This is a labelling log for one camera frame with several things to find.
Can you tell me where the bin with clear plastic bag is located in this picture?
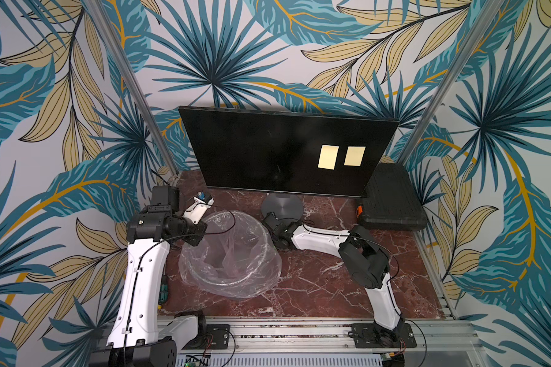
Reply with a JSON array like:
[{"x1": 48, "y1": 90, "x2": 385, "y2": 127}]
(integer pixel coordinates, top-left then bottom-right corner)
[{"x1": 179, "y1": 211, "x2": 282, "y2": 300}]

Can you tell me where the yellow sticky note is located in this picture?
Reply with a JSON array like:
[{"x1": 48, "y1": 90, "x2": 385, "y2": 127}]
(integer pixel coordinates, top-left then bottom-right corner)
[
  {"x1": 344, "y1": 146, "x2": 366, "y2": 167},
  {"x1": 318, "y1": 145, "x2": 339, "y2": 170}
]

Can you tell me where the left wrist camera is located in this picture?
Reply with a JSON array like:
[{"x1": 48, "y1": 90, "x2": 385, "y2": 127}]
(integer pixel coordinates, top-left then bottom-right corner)
[{"x1": 183, "y1": 191, "x2": 214, "y2": 225}]

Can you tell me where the right aluminium frame post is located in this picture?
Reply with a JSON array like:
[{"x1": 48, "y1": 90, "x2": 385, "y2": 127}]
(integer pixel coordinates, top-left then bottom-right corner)
[{"x1": 397, "y1": 1, "x2": 504, "y2": 166}]

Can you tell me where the grey round monitor stand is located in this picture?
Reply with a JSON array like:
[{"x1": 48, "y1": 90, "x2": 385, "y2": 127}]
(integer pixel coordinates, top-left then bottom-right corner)
[{"x1": 261, "y1": 193, "x2": 304, "y2": 220}]

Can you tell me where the aluminium frame post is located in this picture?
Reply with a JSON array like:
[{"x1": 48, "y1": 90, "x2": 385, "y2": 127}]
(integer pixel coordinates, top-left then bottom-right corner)
[
  {"x1": 85, "y1": 0, "x2": 179, "y2": 177},
  {"x1": 397, "y1": 1, "x2": 504, "y2": 166}
]

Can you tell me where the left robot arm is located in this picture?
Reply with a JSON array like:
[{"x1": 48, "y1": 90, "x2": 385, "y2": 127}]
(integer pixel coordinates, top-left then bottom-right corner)
[{"x1": 89, "y1": 186, "x2": 214, "y2": 366}]

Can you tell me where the green handled screwdriver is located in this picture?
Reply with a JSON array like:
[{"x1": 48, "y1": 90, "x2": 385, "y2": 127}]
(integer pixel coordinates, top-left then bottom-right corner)
[{"x1": 159, "y1": 275, "x2": 169, "y2": 306}]

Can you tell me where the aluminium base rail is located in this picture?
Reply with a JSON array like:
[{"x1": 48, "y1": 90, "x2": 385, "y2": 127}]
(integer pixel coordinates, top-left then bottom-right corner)
[{"x1": 176, "y1": 317, "x2": 490, "y2": 366}]

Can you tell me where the black flat monitor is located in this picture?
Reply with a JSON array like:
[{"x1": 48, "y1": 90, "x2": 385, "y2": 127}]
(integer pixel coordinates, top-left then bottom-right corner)
[{"x1": 178, "y1": 106, "x2": 399, "y2": 197}]

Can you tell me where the black plastic tool case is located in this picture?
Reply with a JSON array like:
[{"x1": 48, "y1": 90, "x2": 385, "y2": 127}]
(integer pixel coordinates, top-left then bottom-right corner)
[{"x1": 356, "y1": 163, "x2": 428, "y2": 231}]

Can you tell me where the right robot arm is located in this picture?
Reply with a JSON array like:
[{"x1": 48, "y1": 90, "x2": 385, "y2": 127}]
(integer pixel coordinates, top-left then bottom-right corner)
[{"x1": 262, "y1": 213, "x2": 406, "y2": 349}]

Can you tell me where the left aluminium frame post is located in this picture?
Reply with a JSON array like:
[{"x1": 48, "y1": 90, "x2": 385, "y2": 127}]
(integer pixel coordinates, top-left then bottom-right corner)
[{"x1": 85, "y1": 0, "x2": 179, "y2": 177}]

